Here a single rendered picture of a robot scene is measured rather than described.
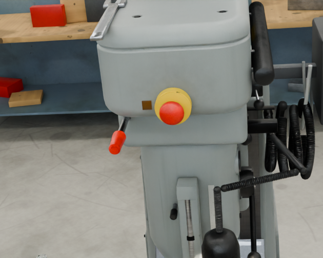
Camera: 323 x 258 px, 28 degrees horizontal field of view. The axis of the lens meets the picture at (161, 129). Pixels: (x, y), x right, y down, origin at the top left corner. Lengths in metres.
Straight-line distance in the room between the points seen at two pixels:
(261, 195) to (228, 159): 0.57
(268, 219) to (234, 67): 0.91
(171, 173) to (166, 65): 0.30
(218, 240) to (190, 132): 0.21
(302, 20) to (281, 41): 0.89
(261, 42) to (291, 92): 4.03
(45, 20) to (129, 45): 4.17
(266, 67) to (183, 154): 0.28
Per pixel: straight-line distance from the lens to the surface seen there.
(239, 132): 1.19
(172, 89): 1.04
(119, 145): 1.07
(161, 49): 1.04
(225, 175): 1.28
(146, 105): 1.07
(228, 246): 1.20
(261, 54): 1.14
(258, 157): 1.77
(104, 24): 1.05
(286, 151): 1.28
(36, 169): 4.88
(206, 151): 1.25
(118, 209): 4.20
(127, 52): 1.05
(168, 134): 1.20
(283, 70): 1.58
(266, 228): 1.91
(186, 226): 1.29
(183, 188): 1.24
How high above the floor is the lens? 2.16
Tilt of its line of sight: 24 degrees down
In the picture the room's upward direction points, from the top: 5 degrees counter-clockwise
